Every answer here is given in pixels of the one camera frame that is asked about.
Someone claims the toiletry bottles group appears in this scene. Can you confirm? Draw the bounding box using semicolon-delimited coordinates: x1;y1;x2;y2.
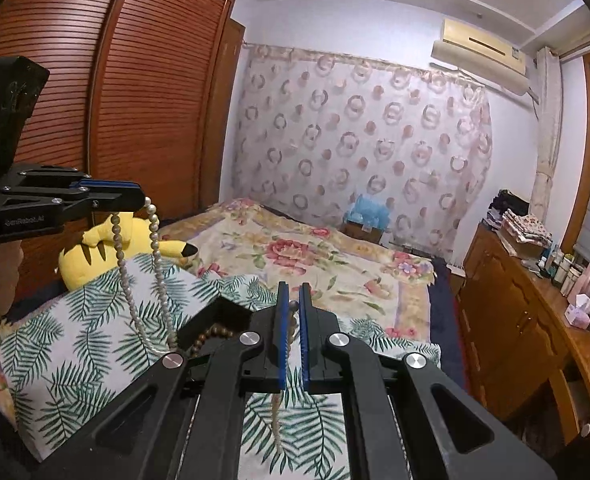
537;244;590;301

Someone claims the blue plush toy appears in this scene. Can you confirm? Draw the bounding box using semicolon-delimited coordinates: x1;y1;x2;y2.
344;195;391;232

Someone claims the brown wooden bead bracelet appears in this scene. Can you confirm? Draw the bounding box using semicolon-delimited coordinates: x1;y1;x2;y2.
189;323;239;360

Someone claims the pink tissue box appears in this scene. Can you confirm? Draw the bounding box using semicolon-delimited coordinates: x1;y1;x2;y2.
564;294;590;330

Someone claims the black square box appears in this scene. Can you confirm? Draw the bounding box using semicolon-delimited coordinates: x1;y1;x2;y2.
177;297;252;359

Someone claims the circle pattern sheer curtain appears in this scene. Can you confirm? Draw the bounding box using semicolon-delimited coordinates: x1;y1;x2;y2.
232;44;493;259

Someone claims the palm leaf print cloth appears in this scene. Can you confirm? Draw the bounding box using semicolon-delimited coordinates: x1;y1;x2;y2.
0;251;444;480

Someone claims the beige air conditioner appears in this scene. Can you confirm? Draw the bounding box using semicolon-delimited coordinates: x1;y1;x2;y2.
432;18;530;96

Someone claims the stack of folded clothes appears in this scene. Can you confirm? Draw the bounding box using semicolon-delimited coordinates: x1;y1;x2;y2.
483;190;552;260

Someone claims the floral bed cover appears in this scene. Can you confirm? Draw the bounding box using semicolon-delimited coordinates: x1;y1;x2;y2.
161;198;436;341

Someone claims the wooden sideboard cabinet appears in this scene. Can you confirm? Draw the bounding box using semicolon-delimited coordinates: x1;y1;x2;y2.
454;221;590;451

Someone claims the white pearl necklace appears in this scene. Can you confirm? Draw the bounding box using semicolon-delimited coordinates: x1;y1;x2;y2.
109;196;180;354

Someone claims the wooden louvered wardrobe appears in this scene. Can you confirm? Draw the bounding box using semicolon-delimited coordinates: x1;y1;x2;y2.
0;0;246;306

